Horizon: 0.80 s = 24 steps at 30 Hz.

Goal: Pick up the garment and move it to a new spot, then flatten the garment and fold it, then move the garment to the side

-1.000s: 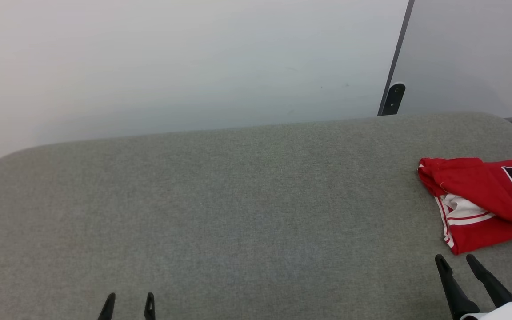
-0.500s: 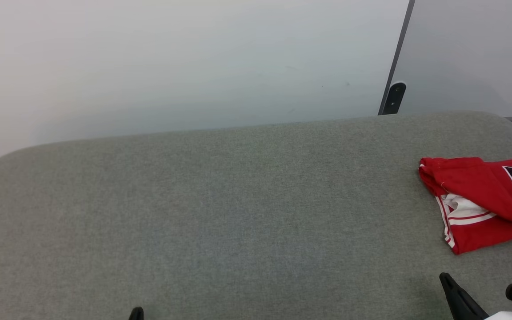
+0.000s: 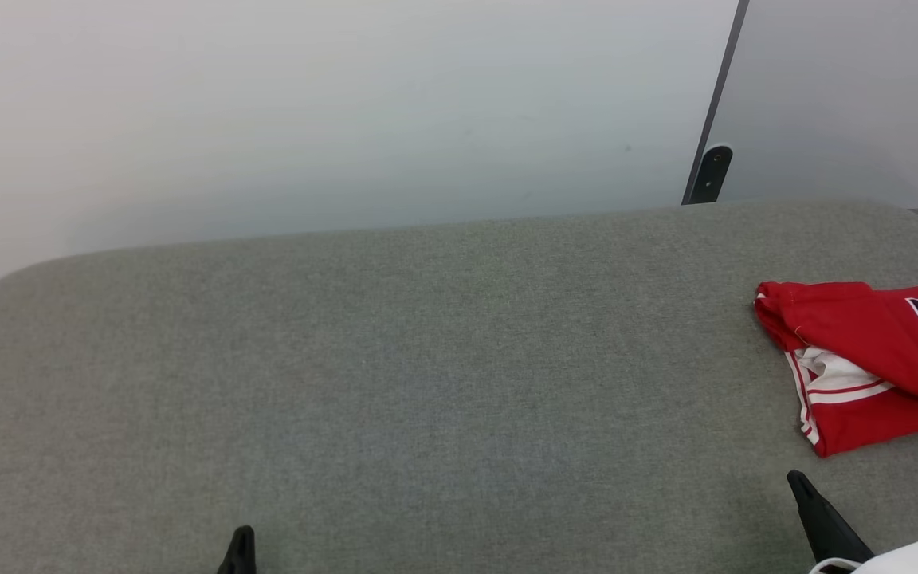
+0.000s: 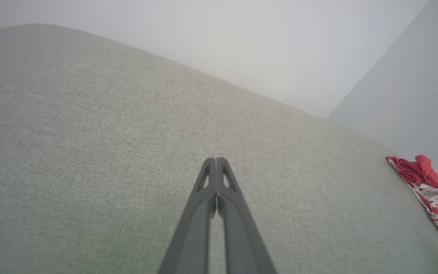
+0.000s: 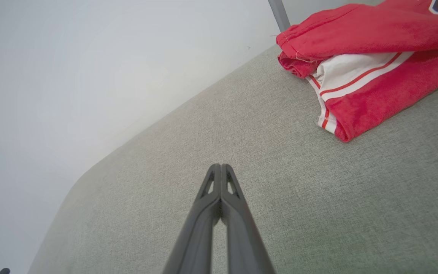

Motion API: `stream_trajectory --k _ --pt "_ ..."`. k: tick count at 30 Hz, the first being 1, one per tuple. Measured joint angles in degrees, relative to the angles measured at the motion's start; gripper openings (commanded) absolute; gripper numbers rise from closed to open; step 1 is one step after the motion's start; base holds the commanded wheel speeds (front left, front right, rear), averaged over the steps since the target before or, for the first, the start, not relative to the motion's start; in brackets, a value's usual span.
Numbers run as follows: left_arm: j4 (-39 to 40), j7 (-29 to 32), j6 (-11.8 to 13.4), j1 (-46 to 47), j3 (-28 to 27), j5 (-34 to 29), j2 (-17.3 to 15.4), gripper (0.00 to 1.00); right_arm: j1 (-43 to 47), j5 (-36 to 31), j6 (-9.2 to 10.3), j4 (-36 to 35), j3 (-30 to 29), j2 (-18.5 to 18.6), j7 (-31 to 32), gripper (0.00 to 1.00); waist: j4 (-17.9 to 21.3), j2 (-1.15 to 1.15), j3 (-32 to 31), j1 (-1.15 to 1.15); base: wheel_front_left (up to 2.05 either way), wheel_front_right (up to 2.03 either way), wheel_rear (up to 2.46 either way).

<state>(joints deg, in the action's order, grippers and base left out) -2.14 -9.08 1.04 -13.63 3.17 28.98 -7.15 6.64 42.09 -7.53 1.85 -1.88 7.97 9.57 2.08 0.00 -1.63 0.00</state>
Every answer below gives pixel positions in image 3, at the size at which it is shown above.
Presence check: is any grey partition panel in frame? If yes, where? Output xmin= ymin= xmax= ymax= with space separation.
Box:
xmin=716 ymin=0 xmax=918 ymax=210

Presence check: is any black metal bracket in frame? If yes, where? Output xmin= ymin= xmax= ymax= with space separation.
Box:
xmin=689 ymin=143 xmax=735 ymax=205

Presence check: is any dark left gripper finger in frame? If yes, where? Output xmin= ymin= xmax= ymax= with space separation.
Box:
xmin=218 ymin=525 xmax=257 ymax=574

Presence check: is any dark panel edge strip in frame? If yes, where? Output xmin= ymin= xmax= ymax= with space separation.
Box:
xmin=681 ymin=0 xmax=750 ymax=205

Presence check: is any grey fabric sofa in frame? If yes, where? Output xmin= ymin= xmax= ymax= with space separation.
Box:
xmin=0 ymin=199 xmax=918 ymax=574

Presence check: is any red and white jersey garment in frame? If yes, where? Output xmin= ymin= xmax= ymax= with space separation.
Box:
xmin=754 ymin=280 xmax=918 ymax=458

